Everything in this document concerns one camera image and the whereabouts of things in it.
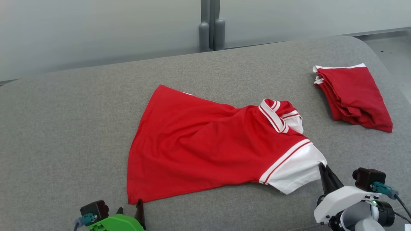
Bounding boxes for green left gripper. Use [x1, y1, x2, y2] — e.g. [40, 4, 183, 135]
[87, 199, 146, 231]

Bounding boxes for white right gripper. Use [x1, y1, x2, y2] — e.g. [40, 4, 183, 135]
[314, 163, 375, 224]

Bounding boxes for red shorts with white stripe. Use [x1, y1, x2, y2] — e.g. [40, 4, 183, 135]
[313, 63, 393, 133]

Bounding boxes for red white jersey shirt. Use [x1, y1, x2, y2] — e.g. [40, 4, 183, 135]
[127, 84, 327, 205]

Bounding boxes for black cable with teal plug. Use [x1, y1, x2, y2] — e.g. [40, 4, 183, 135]
[74, 213, 97, 231]
[369, 181, 411, 223]

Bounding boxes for grey double partition post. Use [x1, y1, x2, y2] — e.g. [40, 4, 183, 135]
[198, 0, 226, 52]

